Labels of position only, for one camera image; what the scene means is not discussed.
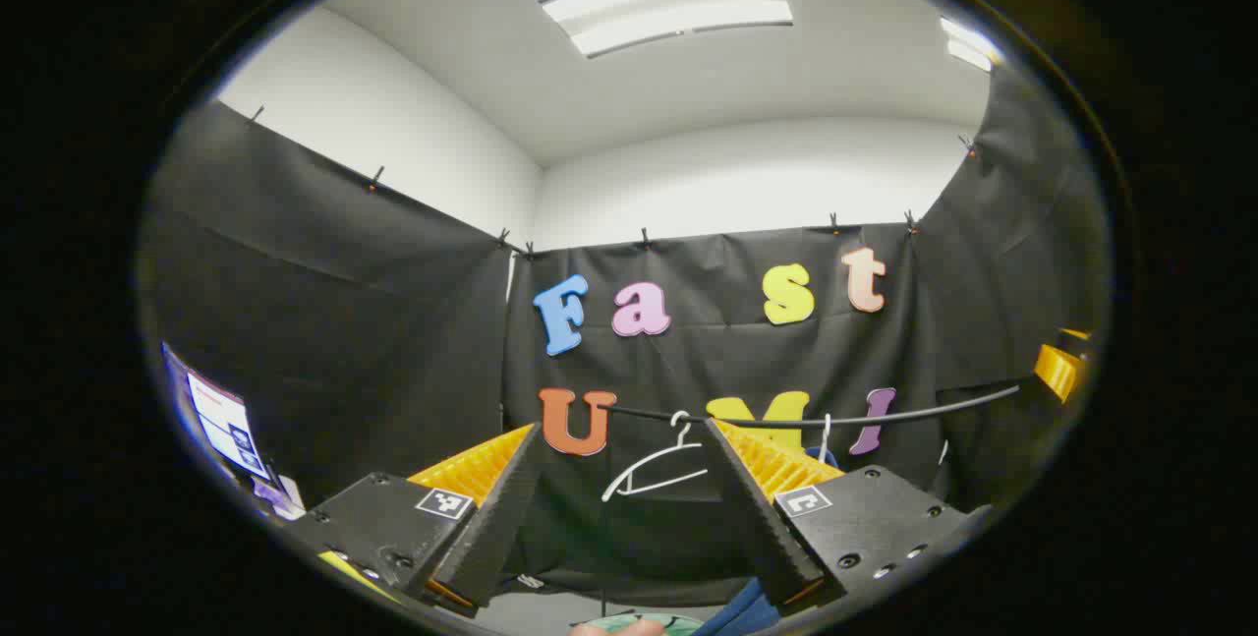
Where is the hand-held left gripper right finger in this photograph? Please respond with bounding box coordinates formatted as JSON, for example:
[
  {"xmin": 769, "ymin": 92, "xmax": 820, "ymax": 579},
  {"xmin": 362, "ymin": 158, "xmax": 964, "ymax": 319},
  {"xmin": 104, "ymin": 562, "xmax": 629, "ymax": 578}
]
[{"xmin": 702, "ymin": 418, "xmax": 996, "ymax": 610}]

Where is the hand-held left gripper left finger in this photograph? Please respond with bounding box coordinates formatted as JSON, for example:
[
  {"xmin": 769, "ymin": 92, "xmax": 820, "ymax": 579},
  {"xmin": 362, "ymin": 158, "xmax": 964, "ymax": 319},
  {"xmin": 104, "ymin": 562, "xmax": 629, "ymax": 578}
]
[{"xmin": 285, "ymin": 423, "xmax": 544, "ymax": 612}]

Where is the blue corduroy shirt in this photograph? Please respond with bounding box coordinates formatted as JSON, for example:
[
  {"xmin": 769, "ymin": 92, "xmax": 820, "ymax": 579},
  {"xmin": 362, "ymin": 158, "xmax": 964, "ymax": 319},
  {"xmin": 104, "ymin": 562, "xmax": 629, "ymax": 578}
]
[{"xmin": 693, "ymin": 447, "xmax": 838, "ymax": 636}]

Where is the black clothes rack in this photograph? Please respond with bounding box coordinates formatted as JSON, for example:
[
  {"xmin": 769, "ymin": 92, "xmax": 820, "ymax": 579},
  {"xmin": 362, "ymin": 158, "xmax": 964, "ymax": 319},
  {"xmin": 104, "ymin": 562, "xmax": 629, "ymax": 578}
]
[{"xmin": 600, "ymin": 382, "xmax": 1028, "ymax": 427}]

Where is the black backdrop cloth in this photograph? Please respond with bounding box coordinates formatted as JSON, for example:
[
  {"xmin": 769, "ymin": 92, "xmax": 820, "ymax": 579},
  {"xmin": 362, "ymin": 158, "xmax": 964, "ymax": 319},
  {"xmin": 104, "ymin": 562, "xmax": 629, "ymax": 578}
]
[{"xmin": 138, "ymin": 66, "xmax": 1112, "ymax": 607}]

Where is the white printed poster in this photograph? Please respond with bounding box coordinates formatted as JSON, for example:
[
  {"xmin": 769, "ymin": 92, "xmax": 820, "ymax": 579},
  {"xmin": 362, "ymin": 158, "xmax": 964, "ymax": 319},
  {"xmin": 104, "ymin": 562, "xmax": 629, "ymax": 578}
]
[{"xmin": 162, "ymin": 342, "xmax": 280, "ymax": 486}]

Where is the small ceiling light panel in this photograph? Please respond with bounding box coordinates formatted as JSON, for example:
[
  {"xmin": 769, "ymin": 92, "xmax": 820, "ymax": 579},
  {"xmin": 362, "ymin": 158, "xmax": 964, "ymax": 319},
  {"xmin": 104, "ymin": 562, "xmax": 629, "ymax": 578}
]
[{"xmin": 939, "ymin": 17, "xmax": 1005, "ymax": 73}]

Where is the large ceiling light panel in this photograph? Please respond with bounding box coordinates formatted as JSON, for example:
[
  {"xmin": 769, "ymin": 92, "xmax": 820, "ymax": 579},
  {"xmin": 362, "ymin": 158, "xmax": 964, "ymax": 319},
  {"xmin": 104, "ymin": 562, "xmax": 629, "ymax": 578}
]
[{"xmin": 539, "ymin": 0, "xmax": 794, "ymax": 60}]

